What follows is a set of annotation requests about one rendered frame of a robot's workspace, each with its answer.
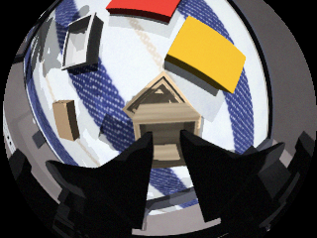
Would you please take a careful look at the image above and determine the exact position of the yellow block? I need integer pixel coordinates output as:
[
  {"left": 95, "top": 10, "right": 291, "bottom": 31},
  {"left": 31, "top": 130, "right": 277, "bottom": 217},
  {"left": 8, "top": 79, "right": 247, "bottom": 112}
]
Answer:
[{"left": 164, "top": 16, "right": 246, "bottom": 94}]

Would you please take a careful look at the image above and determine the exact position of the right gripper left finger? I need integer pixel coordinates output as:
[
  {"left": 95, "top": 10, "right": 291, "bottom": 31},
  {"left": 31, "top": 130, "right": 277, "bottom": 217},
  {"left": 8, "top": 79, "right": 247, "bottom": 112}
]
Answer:
[{"left": 46, "top": 131, "right": 154, "bottom": 229}]

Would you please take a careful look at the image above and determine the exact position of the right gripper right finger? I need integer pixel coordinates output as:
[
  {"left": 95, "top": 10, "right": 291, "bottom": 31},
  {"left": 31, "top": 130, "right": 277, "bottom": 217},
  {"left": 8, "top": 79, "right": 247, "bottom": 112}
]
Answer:
[{"left": 179, "top": 130, "right": 285, "bottom": 222}]

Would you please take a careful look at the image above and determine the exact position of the red flat rectangular slab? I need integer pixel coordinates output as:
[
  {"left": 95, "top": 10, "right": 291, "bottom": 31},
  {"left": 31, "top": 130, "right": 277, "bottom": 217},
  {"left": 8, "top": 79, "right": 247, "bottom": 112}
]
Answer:
[{"left": 105, "top": 0, "right": 181, "bottom": 23}]

